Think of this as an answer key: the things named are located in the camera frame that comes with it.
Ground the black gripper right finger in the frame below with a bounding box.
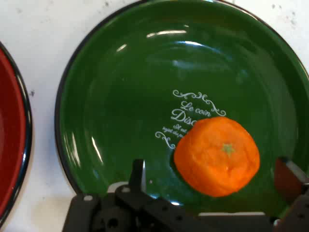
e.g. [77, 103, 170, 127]
[274, 157, 309, 232]

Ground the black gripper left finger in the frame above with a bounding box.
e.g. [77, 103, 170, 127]
[63, 159, 199, 232]

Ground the orange toy mandarin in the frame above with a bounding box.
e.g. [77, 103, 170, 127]
[173, 116, 261, 198]

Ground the red enamel plate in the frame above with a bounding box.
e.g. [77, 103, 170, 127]
[0, 42, 33, 225]

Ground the green enamel plate with lettering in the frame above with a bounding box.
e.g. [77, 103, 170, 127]
[54, 0, 309, 218]

